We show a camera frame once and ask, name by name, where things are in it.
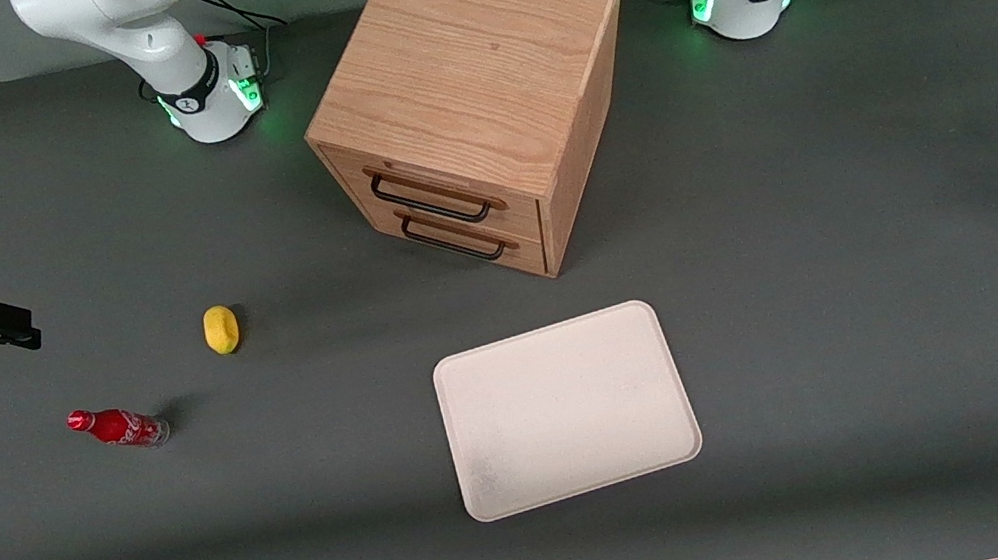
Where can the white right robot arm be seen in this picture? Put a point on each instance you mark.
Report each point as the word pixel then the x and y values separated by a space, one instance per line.
pixel 165 42

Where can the cream plastic tray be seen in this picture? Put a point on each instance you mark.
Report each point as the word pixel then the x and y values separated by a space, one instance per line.
pixel 567 411

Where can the red cola bottle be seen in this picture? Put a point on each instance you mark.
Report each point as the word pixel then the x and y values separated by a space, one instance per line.
pixel 118 426

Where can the yellow lemon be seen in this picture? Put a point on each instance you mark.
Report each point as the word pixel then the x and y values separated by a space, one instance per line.
pixel 221 329

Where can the wooden drawer front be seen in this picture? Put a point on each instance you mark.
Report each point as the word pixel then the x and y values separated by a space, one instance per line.
pixel 518 214
pixel 527 255

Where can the wooden drawer cabinet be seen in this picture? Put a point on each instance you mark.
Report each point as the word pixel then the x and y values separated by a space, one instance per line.
pixel 461 53

